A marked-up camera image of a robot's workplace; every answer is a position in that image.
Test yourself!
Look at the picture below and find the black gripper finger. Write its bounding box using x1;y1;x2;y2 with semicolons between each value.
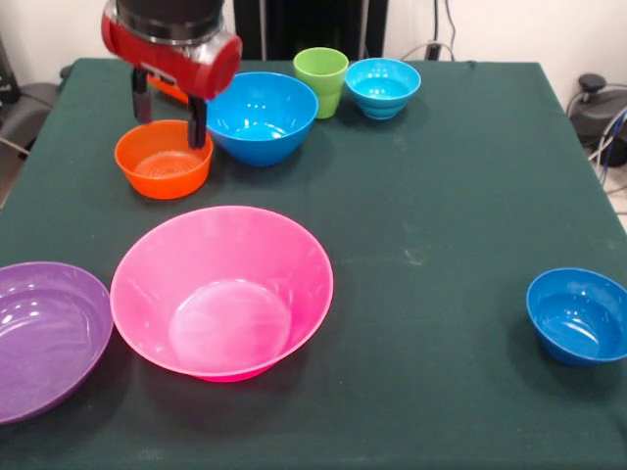
186;95;209;150
130;67;154;125

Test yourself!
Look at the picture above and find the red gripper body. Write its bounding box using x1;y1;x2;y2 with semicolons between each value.
100;0;244;102

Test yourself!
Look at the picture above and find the orange plastic cup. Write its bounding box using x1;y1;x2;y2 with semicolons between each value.
148;73;190;105

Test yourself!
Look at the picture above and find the orange plastic bowl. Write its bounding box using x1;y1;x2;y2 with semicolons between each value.
114;119;215;201

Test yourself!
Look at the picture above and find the large light blue bowl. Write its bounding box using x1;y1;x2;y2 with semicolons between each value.
205;70;319;167

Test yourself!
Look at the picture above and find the large pink plastic bowl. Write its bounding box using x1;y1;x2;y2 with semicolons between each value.
110;205;335;384

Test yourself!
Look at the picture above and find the large purple plastic bowl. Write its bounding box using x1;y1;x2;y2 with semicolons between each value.
0;261;115;426

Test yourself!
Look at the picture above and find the grey office chair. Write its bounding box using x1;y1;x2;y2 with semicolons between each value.
0;33;72;158

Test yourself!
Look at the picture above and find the green plastic cup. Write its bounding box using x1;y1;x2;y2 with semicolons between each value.
293;46;350;120

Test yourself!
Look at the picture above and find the small cyan ribbed bowl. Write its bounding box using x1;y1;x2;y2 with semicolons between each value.
345;57;422;121

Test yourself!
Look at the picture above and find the dark green tablecloth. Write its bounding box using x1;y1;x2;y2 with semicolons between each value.
0;57;627;470

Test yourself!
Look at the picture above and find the small dark blue bowl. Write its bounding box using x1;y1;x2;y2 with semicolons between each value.
526;267;627;367

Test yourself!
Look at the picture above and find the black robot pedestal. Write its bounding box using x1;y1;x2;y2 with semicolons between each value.
232;0;389;61

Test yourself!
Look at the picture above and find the black power cable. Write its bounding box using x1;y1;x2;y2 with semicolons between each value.
424;0;458;61

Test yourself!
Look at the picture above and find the blue cable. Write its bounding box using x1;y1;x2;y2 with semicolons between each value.
587;107;627;197

